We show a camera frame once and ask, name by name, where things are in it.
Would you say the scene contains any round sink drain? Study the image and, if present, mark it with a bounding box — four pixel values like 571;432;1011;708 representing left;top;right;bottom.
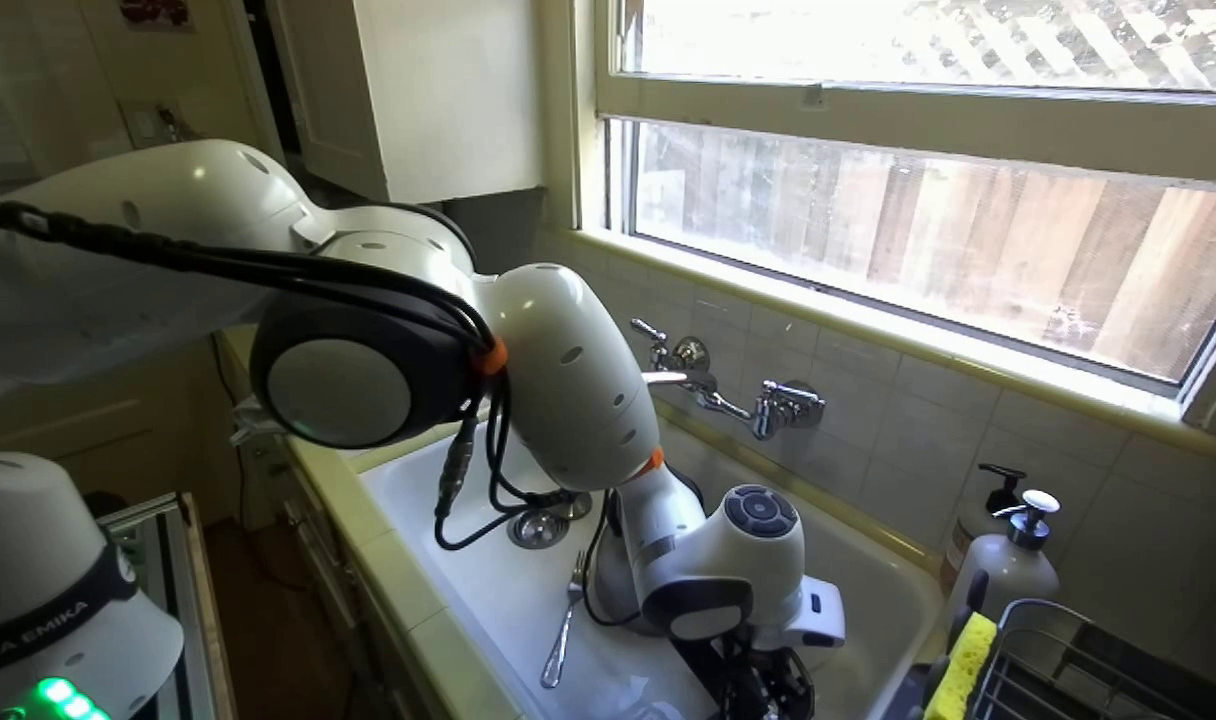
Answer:
505;504;567;552

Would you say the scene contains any cream panel door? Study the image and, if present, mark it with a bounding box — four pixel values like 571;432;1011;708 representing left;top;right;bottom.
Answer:
0;0;282;523

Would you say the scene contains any cream lower cabinet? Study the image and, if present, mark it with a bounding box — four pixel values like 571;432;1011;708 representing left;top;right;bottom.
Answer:
233;438;433;720

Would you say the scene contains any chrome wall faucet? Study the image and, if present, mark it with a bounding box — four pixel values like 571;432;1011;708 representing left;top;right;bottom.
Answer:
629;316;828;446

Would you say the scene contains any dark soap pump bottle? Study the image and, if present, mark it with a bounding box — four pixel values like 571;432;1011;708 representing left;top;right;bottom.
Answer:
961;459;1031;552

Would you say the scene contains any large kitchen window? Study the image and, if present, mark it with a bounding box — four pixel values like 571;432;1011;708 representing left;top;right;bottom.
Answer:
541;0;1216;446

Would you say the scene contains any white ceramic sink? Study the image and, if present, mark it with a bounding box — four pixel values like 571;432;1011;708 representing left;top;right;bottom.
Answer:
357;413;953;720

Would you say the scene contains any gray dish cloth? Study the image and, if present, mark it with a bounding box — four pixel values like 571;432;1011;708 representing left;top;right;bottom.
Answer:
228;396;294;454

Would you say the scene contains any wall outlet plate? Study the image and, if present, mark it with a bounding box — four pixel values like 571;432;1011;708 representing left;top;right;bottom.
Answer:
116;92;193;151

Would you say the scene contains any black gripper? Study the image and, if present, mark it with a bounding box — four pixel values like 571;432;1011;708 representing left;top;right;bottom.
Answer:
671;627;821;720

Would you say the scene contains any dark dish rack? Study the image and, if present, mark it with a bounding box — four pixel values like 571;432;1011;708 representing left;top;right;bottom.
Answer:
886;597;1216;720

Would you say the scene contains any cream upper cabinet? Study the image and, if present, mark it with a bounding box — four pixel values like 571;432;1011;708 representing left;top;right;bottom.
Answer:
266;0;550;210

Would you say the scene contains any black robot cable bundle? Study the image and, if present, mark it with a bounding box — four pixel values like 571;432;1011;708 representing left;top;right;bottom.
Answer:
0;192;611;632

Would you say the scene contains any metal cart frame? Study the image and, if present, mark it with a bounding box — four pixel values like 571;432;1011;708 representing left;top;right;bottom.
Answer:
102;494;242;720

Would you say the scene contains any cream cabinet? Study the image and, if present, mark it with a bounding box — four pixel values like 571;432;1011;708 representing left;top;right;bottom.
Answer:
233;438;433;720
266;0;550;210

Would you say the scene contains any wooden fence outside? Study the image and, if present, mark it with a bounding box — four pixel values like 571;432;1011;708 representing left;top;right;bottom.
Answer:
632;126;1216;384

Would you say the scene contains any white soap pump bottle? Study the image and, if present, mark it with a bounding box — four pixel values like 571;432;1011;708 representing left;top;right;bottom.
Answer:
949;490;1063;646

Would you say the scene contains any metal fork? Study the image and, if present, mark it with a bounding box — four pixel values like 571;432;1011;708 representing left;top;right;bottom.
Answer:
535;552;591;692

